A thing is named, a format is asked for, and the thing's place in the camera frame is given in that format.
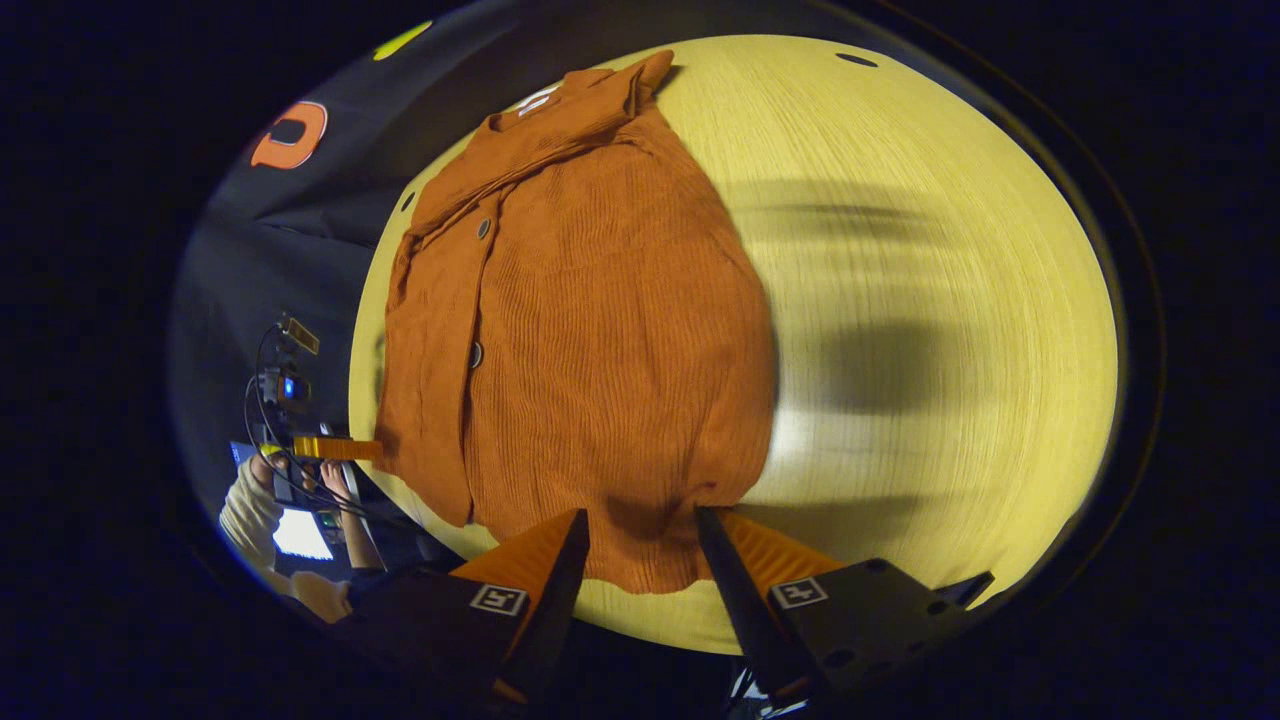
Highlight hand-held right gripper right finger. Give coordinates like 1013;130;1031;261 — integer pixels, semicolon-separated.
694;504;997;703

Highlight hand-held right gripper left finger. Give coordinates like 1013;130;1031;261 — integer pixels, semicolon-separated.
334;507;592;703

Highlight orange knit cardigan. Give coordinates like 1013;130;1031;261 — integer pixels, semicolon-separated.
374;49;780;597

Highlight lit computer screen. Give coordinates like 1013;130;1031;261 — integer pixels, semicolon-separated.
271;506;337;562

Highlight black backdrop cloth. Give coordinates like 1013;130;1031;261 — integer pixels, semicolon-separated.
167;0;1001;593

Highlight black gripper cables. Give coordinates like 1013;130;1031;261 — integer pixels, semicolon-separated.
242;319;403;528

